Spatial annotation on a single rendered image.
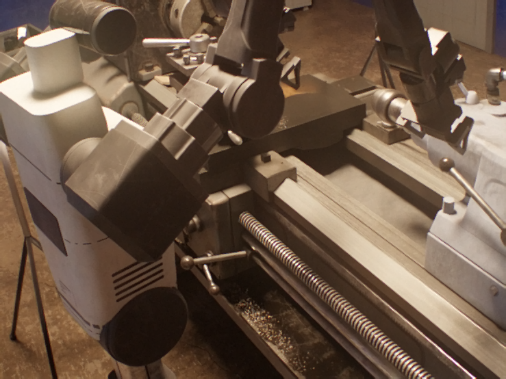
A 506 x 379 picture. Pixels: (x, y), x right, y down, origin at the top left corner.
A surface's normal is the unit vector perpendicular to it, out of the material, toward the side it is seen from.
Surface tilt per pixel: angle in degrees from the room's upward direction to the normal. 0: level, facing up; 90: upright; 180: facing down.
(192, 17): 90
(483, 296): 90
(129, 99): 90
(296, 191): 36
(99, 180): 30
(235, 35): 67
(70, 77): 90
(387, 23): 112
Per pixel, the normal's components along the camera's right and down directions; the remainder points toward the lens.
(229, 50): -0.74, 0.02
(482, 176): -0.87, 0.10
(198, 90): -0.46, -0.54
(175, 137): 0.12, -0.14
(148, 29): 0.49, 0.42
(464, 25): -0.87, 0.32
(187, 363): -0.09, -0.85
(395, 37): -0.68, 0.68
